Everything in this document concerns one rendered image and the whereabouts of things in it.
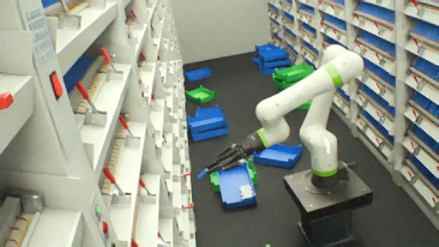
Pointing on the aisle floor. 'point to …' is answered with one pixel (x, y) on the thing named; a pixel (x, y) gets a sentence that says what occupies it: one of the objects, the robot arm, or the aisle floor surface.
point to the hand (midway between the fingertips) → (213, 167)
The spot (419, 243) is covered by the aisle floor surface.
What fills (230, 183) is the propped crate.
